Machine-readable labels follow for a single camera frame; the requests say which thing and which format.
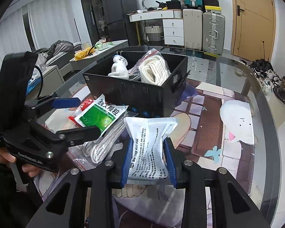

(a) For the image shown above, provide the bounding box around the bagged thin white cord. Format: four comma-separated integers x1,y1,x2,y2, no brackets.
68,116,129,172

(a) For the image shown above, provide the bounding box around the red white balloon glue pouch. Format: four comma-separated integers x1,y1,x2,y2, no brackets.
68,98,95,126

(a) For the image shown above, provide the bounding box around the white printed text pouch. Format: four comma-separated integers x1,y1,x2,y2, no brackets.
123,117,178,185

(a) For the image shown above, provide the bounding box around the green white medicine pouch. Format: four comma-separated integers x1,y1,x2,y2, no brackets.
74,94,128,136

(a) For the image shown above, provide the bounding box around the white plush toy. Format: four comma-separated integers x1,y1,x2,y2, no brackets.
108,54,129,80

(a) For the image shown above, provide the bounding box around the bagged thick white rope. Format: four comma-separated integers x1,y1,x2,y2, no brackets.
130,48,172,87

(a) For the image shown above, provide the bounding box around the person's left hand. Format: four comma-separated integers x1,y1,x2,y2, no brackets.
0,148,41,178

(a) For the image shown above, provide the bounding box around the grey side cabinet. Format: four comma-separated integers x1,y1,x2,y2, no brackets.
26,65,64,100

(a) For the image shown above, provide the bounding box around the anime printed table mat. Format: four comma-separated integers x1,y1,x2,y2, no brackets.
112,82,257,227

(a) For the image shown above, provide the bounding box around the sofa with clothes pile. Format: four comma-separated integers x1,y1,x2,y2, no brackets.
34,40,82,69

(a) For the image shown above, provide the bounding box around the yellow bag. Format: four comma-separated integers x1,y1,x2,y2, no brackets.
74,47,95,61

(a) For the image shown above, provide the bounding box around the grey coffee table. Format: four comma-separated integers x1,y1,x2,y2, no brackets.
69,40,129,70

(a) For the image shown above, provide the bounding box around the black storage box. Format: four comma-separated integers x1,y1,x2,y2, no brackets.
83,54,188,118

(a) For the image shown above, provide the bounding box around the black refrigerator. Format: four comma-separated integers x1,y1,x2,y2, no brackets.
102,0,138,46

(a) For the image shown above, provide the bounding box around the woven laundry basket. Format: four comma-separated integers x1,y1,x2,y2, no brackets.
145,24,163,42

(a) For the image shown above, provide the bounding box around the pile of shoes on floor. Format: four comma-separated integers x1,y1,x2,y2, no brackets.
239,59,282,95

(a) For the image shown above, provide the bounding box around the white dresser desk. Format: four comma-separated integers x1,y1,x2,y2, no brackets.
129,9,184,47

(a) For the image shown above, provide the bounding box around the silver aluminium suitcase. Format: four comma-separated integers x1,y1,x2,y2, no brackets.
202,12,226,56

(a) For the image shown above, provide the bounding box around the beige suitcase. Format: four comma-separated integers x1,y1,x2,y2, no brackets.
183,9,203,51

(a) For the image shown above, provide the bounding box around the wooden door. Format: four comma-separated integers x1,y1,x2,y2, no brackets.
231,0,276,61

